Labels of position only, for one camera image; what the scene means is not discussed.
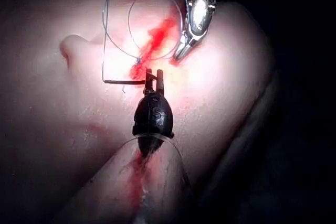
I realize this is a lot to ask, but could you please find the left arm needle driver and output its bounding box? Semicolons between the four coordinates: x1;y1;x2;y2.
132;91;176;140

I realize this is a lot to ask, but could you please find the left arm needle driver jaw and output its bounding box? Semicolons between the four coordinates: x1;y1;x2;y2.
155;69;166;94
143;68;156;94

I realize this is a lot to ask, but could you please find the right arm needle driver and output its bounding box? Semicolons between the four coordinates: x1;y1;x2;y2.
183;0;222;39

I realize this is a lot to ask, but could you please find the right arm needle driver jaw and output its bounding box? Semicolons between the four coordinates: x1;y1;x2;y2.
180;34;208;62
172;31;195;61

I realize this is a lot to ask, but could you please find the curved steel needle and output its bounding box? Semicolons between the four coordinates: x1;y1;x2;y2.
103;79;146;86

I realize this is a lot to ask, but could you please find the blue thread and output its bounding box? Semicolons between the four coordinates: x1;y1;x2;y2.
101;0;191;83

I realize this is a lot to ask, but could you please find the tissue pad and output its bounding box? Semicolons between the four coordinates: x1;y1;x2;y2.
0;0;280;224

